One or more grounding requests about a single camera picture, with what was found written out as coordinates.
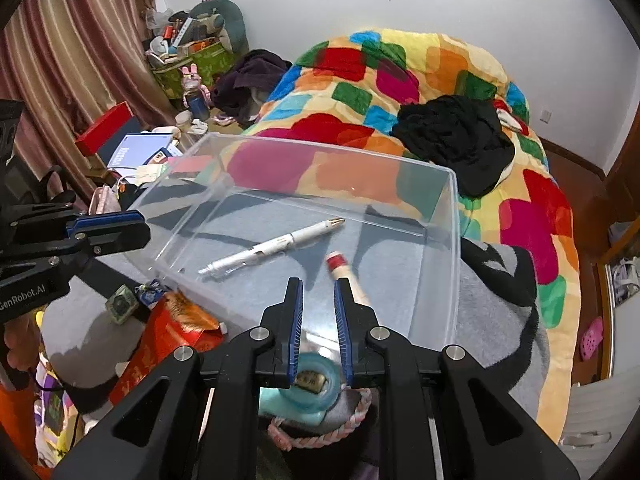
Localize blue card keychain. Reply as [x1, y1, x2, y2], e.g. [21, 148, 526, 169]
[134, 278, 170, 309]

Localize red paper tea bag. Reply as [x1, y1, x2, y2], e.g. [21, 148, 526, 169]
[110, 290, 228, 405]

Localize teal plastic case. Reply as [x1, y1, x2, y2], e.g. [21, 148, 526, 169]
[258, 386, 341, 427]

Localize pink white braided rope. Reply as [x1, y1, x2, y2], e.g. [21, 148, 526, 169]
[267, 388, 374, 453]

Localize white pen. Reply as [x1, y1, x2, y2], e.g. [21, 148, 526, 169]
[198, 217, 345, 276]

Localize red capped small bottle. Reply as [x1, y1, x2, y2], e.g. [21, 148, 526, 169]
[326, 252, 371, 307]

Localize left hand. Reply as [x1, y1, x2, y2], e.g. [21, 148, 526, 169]
[3, 313, 40, 372]

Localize blue white book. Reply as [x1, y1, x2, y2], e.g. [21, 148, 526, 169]
[107, 133, 172, 169]

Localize red box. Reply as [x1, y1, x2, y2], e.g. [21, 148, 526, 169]
[75, 102, 134, 157]

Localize clear plastic storage box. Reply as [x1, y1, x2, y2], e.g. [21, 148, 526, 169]
[129, 133, 460, 350]

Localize grey black blanket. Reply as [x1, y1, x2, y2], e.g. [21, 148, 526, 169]
[39, 179, 551, 480]

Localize pink slipper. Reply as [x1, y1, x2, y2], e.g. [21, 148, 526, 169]
[579, 316, 604, 361]

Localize pink rabbit toy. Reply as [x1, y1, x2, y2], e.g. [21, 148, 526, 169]
[181, 63, 212, 122]

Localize dark purple clothing pile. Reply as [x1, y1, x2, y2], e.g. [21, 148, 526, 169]
[210, 49, 292, 127]

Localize green cluttered storage basket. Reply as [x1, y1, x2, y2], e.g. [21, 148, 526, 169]
[145, 9, 238, 101]

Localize striped pink curtain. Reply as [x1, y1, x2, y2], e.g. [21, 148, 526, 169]
[1, 0, 174, 200]

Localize colourful patchwork quilt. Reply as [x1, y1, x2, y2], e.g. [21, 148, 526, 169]
[248, 28, 580, 439]

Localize grey green neck pillow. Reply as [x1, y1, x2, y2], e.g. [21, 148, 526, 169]
[189, 0, 248, 55]

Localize black clothing pile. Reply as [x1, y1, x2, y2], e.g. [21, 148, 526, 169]
[390, 96, 515, 198]

